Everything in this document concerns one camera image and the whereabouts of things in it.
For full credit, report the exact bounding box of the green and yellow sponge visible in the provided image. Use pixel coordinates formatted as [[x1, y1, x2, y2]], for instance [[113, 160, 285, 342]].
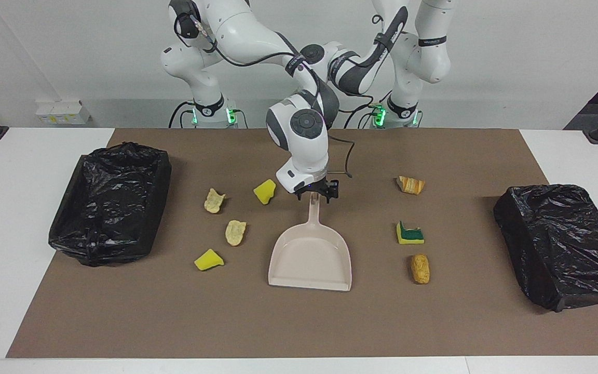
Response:
[[396, 221, 425, 245]]

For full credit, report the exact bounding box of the beige plastic dustpan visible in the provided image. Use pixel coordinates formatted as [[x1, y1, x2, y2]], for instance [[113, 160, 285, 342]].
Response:
[[268, 197, 353, 292]]

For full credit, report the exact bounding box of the black bag-lined bin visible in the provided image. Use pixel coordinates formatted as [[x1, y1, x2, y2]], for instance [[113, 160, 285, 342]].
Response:
[[48, 142, 172, 267], [493, 184, 598, 313]]

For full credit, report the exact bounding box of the brown oval foam lump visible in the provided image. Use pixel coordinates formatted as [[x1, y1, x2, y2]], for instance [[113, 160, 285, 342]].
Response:
[[410, 253, 430, 285]]

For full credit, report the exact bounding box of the orange striped sponge piece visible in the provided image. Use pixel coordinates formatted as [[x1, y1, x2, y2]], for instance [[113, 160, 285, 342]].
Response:
[[397, 176, 426, 196]]

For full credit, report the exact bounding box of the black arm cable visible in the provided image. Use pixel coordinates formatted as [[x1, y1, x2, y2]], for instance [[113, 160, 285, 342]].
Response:
[[325, 6, 410, 99], [173, 10, 354, 180]]

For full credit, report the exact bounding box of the white wall socket box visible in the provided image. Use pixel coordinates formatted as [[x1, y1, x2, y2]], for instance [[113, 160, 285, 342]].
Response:
[[35, 100, 92, 125]]

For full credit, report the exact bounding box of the yellow sponge piece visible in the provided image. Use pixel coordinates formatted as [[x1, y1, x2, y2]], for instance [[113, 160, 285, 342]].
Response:
[[194, 249, 225, 272], [253, 179, 277, 205]]

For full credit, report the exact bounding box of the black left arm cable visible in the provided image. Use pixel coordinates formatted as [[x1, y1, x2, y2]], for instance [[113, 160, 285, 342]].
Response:
[[325, 6, 410, 99]]

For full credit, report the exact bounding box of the brown table mat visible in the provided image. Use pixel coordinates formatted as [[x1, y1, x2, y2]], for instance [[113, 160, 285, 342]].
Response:
[[6, 128, 598, 359]]

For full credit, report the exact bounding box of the beige foam chunk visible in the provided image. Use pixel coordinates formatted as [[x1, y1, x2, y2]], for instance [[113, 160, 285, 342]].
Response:
[[225, 220, 248, 247], [204, 188, 226, 214]]

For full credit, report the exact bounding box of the black base cable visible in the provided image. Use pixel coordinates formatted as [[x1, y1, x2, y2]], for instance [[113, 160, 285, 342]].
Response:
[[168, 101, 196, 129], [343, 93, 383, 129]]

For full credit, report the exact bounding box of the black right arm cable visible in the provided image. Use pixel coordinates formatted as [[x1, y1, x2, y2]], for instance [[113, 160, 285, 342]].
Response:
[[173, 10, 354, 180]]

